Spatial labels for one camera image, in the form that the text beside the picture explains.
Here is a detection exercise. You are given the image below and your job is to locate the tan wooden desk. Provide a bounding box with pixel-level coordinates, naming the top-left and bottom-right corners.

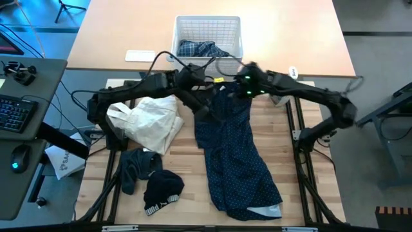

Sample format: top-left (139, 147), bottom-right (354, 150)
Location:
top-left (66, 0), bottom-right (357, 78)

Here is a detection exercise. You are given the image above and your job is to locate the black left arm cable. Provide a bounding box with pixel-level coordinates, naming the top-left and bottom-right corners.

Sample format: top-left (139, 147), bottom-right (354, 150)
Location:
top-left (147, 50), bottom-right (217, 78)

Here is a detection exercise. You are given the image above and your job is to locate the white spray bottle green trigger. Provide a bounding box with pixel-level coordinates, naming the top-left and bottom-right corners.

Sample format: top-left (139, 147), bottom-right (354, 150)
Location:
top-left (269, 66), bottom-right (299, 108)

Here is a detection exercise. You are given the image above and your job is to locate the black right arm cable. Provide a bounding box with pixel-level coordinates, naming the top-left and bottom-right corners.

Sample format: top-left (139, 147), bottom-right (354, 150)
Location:
top-left (341, 75), bottom-right (364, 96)

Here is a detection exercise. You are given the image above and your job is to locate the blue plaid shirt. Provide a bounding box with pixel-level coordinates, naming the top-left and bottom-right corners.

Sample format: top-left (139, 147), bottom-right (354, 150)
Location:
top-left (176, 39), bottom-right (231, 58)

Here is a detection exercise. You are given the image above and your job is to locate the silver metal bracket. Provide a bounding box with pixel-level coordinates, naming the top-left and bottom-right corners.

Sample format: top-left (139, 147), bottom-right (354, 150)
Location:
top-left (102, 225), bottom-right (140, 232)
top-left (282, 226), bottom-right (319, 232)

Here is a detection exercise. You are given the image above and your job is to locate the navy dotted garment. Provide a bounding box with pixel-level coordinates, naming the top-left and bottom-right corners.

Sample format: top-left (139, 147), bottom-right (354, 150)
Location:
top-left (194, 82), bottom-right (284, 222)

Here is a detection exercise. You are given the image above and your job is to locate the grey side desk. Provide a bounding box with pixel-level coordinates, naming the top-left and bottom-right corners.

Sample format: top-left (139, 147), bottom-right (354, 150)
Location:
top-left (0, 54), bottom-right (68, 222)

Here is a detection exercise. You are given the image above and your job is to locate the dark blue-grey metal stand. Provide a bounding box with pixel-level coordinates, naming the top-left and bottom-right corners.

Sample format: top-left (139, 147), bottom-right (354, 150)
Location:
top-left (353, 82), bottom-right (412, 190)

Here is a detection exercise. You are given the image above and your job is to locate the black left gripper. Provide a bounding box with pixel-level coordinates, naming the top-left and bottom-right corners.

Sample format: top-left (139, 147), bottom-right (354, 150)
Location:
top-left (176, 64), bottom-right (225, 93)

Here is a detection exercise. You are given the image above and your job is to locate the black briefs white printed waistband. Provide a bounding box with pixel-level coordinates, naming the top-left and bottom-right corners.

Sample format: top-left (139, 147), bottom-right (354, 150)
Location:
top-left (143, 169), bottom-right (186, 217)

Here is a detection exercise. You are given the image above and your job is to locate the plain dark navy garment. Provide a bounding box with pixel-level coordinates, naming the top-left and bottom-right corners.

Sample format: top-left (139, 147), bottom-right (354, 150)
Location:
top-left (120, 147), bottom-right (164, 196)

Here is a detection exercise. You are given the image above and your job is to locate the cream white garment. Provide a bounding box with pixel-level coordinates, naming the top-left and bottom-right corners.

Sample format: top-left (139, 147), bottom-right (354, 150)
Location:
top-left (106, 95), bottom-right (185, 156)

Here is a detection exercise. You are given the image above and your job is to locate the white paper bag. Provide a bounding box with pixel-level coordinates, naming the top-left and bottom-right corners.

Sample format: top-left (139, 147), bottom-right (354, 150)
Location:
top-left (44, 131), bottom-right (88, 180)

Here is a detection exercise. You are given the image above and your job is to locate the black desk clamp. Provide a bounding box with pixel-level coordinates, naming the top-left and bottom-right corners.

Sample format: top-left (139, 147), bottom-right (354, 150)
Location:
top-left (3, 61), bottom-right (37, 86)

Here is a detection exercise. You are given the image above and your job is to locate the black aluminium table frame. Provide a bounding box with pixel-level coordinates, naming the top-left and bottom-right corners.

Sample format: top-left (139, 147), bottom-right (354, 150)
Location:
top-left (76, 79), bottom-right (344, 226)

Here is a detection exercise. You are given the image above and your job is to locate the black backlit keyboard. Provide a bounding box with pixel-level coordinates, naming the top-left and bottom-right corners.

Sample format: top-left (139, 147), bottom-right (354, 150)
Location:
top-left (0, 93), bottom-right (39, 134)

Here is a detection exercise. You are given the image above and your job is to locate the black computer mouse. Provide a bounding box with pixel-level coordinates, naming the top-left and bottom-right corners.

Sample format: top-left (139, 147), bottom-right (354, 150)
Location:
top-left (10, 144), bottom-right (32, 175)

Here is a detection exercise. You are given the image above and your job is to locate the white plastic laundry basket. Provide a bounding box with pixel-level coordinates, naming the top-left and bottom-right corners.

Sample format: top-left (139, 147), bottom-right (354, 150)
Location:
top-left (170, 15), bottom-right (245, 80)

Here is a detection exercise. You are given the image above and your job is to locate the dark tablet screen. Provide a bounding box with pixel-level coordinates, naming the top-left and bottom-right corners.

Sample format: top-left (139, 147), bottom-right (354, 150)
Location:
top-left (0, 30), bottom-right (25, 56)

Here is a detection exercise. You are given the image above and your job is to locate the black box with wooden stripes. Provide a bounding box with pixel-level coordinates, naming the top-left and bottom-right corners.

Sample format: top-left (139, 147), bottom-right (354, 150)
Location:
top-left (374, 206), bottom-right (412, 232)

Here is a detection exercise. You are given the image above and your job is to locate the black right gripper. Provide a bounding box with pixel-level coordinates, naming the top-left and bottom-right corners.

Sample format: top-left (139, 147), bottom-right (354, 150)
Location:
top-left (227, 63), bottom-right (270, 99)

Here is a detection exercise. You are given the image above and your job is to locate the black tripod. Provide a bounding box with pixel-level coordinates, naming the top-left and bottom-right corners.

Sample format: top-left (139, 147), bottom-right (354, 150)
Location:
top-left (53, 0), bottom-right (88, 24)

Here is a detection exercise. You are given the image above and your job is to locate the small white rectangular tray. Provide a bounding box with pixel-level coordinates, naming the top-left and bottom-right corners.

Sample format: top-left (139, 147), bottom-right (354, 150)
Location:
top-left (124, 50), bottom-right (157, 63)

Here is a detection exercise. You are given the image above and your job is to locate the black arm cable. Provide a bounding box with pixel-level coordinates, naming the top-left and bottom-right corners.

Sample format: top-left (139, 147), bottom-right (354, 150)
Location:
top-left (341, 75), bottom-right (364, 96)
top-left (147, 50), bottom-right (217, 78)

